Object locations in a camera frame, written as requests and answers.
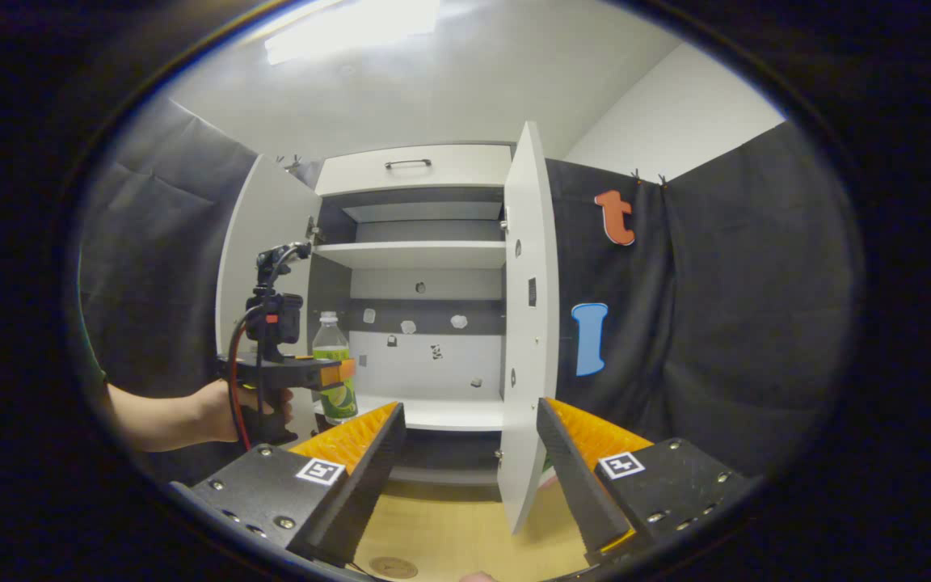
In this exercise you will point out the white cabinet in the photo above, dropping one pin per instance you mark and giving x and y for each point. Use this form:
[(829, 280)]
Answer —
[(433, 368)]

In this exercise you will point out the white cabinet shelf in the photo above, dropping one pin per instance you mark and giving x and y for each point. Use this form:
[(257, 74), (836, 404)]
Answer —
[(417, 255)]

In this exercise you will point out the metal door hinge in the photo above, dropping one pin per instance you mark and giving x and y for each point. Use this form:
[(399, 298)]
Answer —
[(315, 231)]

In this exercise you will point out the clear bottle with green label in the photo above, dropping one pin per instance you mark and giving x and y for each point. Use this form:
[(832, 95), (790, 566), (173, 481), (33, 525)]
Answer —
[(330, 339)]

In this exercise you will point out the round brown coaster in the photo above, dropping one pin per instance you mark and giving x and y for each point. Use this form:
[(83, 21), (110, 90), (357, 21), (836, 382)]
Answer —
[(393, 567)]

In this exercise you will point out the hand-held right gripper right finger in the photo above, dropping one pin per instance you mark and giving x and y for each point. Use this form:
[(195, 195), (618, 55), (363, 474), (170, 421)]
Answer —
[(575, 485)]

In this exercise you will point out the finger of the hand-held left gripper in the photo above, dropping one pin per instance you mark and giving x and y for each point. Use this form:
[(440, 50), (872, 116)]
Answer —
[(334, 372)]

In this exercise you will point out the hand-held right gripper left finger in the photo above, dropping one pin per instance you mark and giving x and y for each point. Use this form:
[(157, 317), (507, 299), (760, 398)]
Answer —
[(368, 485)]

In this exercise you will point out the black backdrop cloth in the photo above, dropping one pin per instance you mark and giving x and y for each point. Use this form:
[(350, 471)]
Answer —
[(716, 323)]

